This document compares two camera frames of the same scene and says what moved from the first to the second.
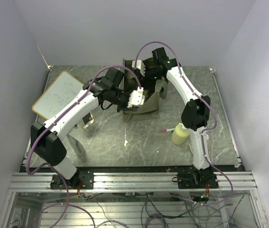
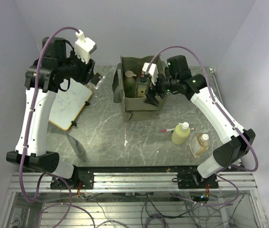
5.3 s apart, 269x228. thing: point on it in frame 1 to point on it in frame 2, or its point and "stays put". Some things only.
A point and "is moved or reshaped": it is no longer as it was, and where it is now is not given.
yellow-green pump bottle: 180,134 stays put
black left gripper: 119,108 to 87,72
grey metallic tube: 77,145 stays put
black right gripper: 146,76 to 150,93
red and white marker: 165,130 stays put
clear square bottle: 88,120 is moved or reshaped
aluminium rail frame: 228,182 stays put
